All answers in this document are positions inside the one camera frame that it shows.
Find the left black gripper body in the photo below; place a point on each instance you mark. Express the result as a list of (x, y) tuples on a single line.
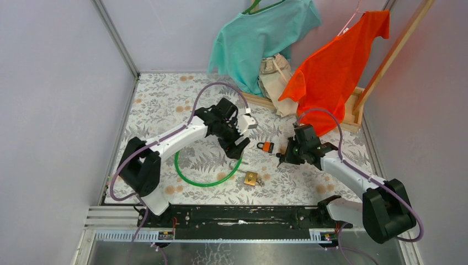
[(228, 133)]

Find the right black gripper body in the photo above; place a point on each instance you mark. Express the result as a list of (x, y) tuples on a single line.
[(294, 152)]

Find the orange black padlock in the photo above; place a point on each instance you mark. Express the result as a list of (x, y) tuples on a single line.
[(267, 147)]

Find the small silver keys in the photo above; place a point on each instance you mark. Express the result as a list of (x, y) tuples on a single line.
[(260, 182)]

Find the brass padlock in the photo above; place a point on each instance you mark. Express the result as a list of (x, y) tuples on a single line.
[(249, 176)]

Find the green cable lock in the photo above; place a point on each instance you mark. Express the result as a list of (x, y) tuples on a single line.
[(205, 169)]

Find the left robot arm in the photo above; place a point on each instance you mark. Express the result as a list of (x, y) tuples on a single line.
[(140, 165)]

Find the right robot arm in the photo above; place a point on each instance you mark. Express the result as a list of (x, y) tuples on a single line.
[(384, 211)]

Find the floral table cloth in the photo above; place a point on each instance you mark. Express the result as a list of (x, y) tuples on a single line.
[(164, 100)]

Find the orange t-shirt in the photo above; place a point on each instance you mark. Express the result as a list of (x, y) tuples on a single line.
[(328, 77)]

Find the wooden clothes rack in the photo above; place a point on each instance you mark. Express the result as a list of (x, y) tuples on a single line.
[(354, 107)]

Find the beige cloth bag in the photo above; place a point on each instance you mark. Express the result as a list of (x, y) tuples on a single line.
[(274, 75)]

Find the teal t-shirt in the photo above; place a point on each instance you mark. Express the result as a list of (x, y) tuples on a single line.
[(242, 43)]

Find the green hanger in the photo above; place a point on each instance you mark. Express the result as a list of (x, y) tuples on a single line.
[(255, 7)]

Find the pink hanger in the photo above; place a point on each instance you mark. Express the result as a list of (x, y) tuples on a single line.
[(354, 15)]

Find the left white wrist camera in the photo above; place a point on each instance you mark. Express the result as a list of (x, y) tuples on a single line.
[(246, 122)]

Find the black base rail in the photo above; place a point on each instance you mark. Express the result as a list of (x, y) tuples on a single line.
[(236, 222)]

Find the aluminium frame profile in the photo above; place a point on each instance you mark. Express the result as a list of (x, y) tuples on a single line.
[(115, 36)]

